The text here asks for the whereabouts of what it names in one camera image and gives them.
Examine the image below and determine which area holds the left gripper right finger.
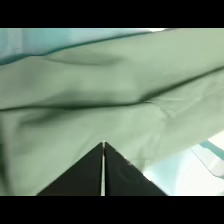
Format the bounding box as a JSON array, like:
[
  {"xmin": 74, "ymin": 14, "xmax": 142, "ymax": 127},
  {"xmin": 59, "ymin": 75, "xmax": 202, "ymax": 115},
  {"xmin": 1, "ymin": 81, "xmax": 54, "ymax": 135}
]
[{"xmin": 104, "ymin": 141, "xmax": 168, "ymax": 197}]

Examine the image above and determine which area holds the green shirt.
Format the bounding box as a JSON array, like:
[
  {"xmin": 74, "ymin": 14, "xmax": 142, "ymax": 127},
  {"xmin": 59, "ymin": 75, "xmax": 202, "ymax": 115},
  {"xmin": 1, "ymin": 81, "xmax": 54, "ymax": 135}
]
[{"xmin": 0, "ymin": 28, "xmax": 224, "ymax": 197}]

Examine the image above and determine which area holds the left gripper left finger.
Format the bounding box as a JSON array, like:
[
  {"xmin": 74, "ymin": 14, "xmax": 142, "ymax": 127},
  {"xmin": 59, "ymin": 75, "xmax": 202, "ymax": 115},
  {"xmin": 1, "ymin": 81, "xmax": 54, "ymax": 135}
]
[{"xmin": 37, "ymin": 141, "xmax": 104, "ymax": 197}]

